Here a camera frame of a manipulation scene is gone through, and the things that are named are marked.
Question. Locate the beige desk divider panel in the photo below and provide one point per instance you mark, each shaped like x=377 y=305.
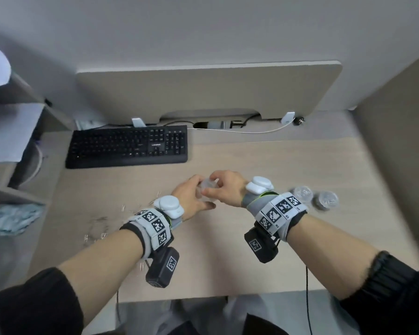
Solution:
x=213 y=90

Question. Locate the black right sleeve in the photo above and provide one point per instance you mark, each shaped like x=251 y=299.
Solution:
x=394 y=300

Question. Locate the person's right forearm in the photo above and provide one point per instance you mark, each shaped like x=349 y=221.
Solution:
x=328 y=251

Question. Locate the white printed paper slip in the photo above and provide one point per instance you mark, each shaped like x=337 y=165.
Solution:
x=89 y=125

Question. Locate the pale blue crumpled cloth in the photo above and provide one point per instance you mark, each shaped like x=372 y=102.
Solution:
x=10 y=219

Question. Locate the person's right hand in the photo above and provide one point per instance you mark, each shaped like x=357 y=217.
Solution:
x=232 y=190

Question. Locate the beige side partition panel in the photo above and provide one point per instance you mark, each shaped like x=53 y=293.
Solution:
x=405 y=153

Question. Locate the black sleeve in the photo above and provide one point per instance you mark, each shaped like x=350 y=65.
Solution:
x=394 y=300
x=28 y=303

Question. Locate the black keyboard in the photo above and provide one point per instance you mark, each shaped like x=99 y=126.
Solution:
x=118 y=146

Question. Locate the grey marker wristband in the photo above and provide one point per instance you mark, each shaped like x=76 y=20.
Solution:
x=152 y=228
x=276 y=212

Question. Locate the white round tracker puck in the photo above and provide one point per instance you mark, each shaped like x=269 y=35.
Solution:
x=168 y=206
x=259 y=185

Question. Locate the pile of silver paper clips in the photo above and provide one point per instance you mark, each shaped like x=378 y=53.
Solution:
x=87 y=237

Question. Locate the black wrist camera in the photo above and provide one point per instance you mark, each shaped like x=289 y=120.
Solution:
x=162 y=268
x=260 y=245

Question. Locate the person's left hand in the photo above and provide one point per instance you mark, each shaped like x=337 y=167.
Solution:
x=188 y=202

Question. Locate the clear jar with label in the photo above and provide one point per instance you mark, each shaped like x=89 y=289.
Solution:
x=302 y=194

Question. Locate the black plug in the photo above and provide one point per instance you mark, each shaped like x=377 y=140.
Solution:
x=298 y=121

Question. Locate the black left sleeve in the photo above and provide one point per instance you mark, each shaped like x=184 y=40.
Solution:
x=28 y=303

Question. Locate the person's grey trousers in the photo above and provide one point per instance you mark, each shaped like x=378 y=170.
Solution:
x=213 y=310

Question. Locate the white coiled tube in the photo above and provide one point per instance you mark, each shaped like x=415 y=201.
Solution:
x=40 y=163

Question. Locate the person's left forearm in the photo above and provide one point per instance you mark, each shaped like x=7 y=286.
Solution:
x=101 y=272

